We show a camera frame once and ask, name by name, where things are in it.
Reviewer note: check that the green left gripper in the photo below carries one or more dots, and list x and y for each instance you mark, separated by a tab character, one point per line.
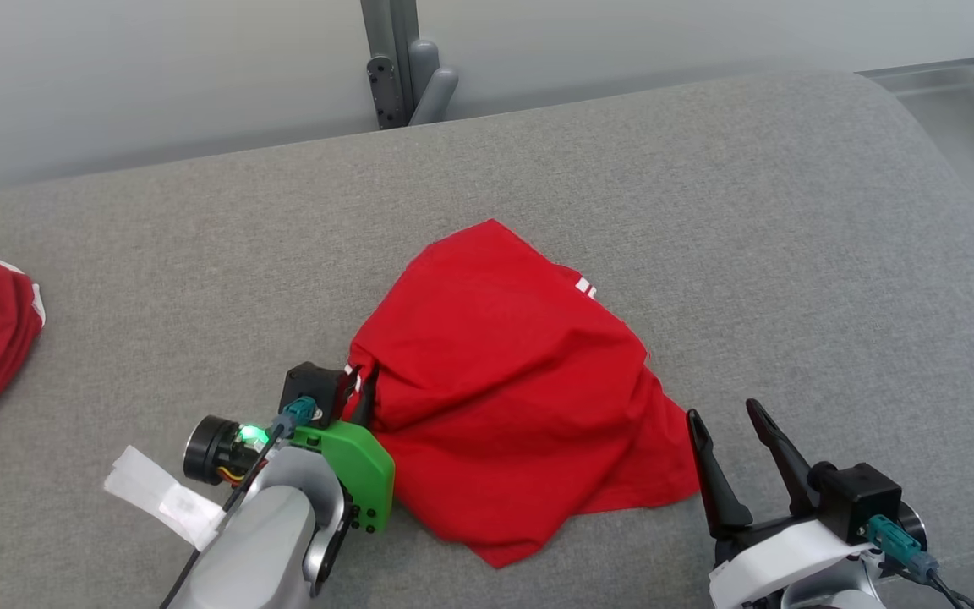
360	474

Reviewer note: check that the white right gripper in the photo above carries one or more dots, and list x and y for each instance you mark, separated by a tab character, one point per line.
757	575

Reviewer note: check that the bright red garment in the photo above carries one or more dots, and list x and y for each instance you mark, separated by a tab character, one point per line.
495	381

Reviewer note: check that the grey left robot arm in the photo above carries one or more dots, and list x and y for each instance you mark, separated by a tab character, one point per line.
259	550

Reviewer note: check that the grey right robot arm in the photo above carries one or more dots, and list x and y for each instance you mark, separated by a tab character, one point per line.
842	592

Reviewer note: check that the white paper tag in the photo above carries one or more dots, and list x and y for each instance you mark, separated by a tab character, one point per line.
166	499

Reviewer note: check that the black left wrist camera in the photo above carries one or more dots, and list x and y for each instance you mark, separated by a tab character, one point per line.
309	382

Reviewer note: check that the grey metal post bracket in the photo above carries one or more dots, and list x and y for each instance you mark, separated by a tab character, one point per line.
385	85

